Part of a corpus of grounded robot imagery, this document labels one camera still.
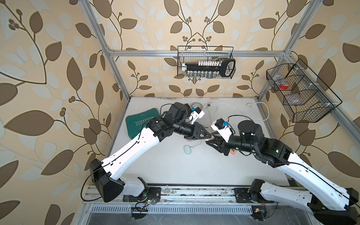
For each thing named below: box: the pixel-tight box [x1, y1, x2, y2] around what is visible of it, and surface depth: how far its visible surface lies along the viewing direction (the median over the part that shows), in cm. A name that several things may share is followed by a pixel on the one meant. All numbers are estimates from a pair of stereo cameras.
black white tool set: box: [181, 58, 236, 78], surface depth 86 cm
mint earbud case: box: [183, 144, 192, 155], surface depth 91 cm
